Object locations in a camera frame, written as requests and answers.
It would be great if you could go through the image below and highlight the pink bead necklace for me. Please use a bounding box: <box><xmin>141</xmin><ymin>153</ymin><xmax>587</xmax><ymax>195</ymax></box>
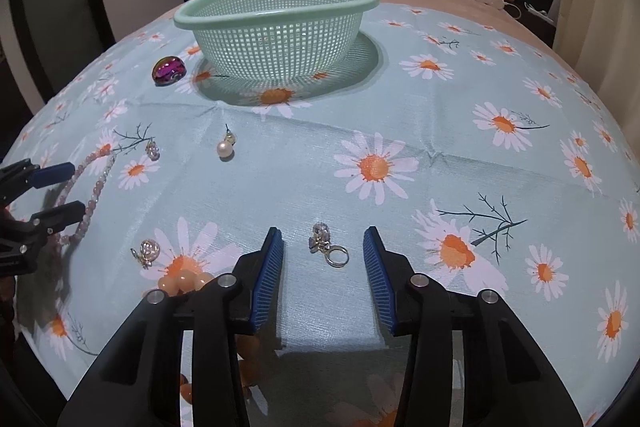
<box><xmin>54</xmin><ymin>150</ymin><xmax>117</xmax><ymax>245</ymax></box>

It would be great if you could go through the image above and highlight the purple iridescent brooch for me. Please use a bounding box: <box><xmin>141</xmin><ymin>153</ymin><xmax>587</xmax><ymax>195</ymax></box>
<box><xmin>152</xmin><ymin>55</ymin><xmax>187</xmax><ymax>86</ymax></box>

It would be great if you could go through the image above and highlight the silver ring with charm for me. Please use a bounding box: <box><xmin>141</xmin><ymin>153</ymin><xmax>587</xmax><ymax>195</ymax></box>
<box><xmin>307</xmin><ymin>223</ymin><xmax>349</xmax><ymax>269</ymax></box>

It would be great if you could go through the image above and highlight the white power strip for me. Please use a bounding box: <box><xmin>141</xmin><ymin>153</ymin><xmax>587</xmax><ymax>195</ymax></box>
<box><xmin>525</xmin><ymin>4</ymin><xmax>557</xmax><ymax>26</ymax></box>

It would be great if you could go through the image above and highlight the green plastic mesh basket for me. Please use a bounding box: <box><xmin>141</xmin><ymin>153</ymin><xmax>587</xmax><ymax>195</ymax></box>
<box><xmin>173</xmin><ymin>0</ymin><xmax>379</xmax><ymax>82</ymax></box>

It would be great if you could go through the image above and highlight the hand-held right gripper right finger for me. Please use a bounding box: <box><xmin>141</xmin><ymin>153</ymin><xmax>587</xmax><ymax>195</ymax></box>
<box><xmin>363</xmin><ymin>226</ymin><xmax>586</xmax><ymax>427</ymax></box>

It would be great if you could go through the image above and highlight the orange bead bracelet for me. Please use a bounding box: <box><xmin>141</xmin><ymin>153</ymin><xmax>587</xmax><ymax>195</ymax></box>
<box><xmin>142</xmin><ymin>269</ymin><xmax>262</xmax><ymax>404</ymax></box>

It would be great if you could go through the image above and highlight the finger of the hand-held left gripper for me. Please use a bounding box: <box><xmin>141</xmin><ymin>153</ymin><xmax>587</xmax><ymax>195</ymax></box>
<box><xmin>0</xmin><ymin>159</ymin><xmax>76</xmax><ymax>208</ymax></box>
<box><xmin>0</xmin><ymin>201</ymin><xmax>87</xmax><ymax>278</ymax></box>

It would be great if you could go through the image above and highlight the daisy print cloth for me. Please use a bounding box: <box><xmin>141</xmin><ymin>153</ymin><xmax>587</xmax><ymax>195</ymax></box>
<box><xmin>0</xmin><ymin>0</ymin><xmax>640</xmax><ymax>427</ymax></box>

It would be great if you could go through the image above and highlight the cream curtain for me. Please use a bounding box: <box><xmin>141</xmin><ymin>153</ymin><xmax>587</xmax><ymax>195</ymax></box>
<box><xmin>552</xmin><ymin>0</ymin><xmax>640</xmax><ymax>108</ymax></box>

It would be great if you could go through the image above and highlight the gold crystal brooch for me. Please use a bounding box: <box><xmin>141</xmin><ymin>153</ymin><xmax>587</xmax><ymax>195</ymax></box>
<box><xmin>131</xmin><ymin>239</ymin><xmax>162</xmax><ymax>269</ymax></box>

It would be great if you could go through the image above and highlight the pearl drop earring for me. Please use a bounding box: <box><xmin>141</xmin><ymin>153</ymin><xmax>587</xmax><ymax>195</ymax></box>
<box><xmin>216</xmin><ymin>123</ymin><xmax>237</xmax><ymax>161</ymax></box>

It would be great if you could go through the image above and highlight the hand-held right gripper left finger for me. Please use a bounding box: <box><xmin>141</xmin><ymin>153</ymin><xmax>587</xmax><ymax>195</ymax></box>
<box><xmin>57</xmin><ymin>227</ymin><xmax>286</xmax><ymax>427</ymax></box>

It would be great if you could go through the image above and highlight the white cable on bed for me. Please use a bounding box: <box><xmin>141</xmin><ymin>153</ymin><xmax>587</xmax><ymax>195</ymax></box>
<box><xmin>482</xmin><ymin>0</ymin><xmax>523</xmax><ymax>20</ymax></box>

